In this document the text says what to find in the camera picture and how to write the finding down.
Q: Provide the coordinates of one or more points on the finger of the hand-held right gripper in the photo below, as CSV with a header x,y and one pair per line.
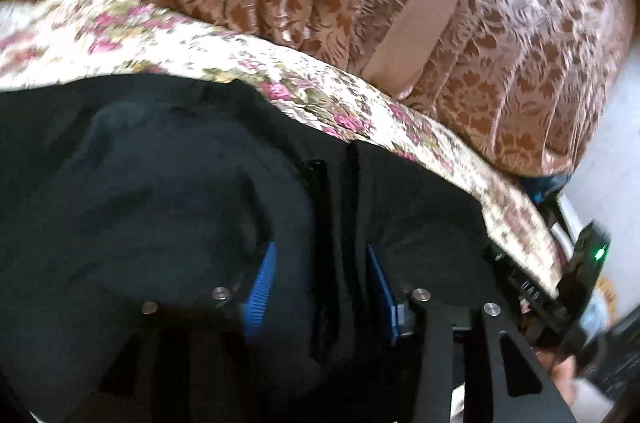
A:
x,y
496,254

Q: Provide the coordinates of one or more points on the black pants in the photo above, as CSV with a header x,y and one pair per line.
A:
x,y
150,203

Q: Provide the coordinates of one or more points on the person's right hand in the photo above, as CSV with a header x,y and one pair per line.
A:
x,y
562,373

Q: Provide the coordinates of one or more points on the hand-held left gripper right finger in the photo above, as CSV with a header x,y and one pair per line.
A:
x,y
382,298

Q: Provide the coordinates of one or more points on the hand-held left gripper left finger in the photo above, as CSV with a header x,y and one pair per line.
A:
x,y
260,288

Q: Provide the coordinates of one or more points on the floral bedsheet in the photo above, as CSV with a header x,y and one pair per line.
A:
x,y
150,33

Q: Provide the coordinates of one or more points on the blue fabric item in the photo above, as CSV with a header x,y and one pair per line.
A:
x,y
542,188

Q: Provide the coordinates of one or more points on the dark bag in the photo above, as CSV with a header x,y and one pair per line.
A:
x,y
617,363

